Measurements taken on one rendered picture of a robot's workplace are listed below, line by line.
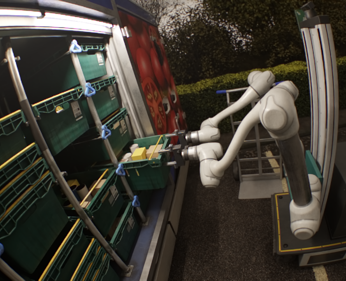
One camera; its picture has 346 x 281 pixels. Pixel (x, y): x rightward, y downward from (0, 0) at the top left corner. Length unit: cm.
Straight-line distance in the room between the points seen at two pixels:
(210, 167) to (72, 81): 99
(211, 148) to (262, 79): 57
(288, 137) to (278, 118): 11
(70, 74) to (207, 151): 98
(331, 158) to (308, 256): 79
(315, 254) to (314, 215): 69
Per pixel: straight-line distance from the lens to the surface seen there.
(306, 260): 174
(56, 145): 95
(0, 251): 73
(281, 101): 72
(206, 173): 109
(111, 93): 147
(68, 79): 133
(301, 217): 103
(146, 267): 130
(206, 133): 139
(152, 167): 127
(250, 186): 261
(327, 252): 171
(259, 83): 135
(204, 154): 116
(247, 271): 187
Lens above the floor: 168
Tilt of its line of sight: 22 degrees down
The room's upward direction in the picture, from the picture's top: 17 degrees counter-clockwise
